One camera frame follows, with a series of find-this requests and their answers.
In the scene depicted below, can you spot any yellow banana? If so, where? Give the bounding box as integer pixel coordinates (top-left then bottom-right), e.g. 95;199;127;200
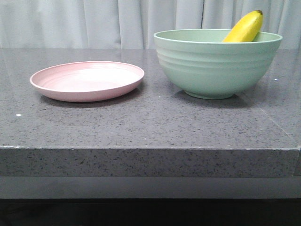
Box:
223;10;263;42

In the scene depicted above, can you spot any green bowl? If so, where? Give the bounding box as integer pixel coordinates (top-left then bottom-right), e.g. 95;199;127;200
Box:
154;29;282;99

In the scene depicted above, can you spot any pink plate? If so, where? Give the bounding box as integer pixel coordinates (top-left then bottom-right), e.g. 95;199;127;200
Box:
30;61;144;102

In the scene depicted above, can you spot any white curtain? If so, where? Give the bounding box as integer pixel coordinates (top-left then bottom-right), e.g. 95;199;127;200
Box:
0;0;301;49

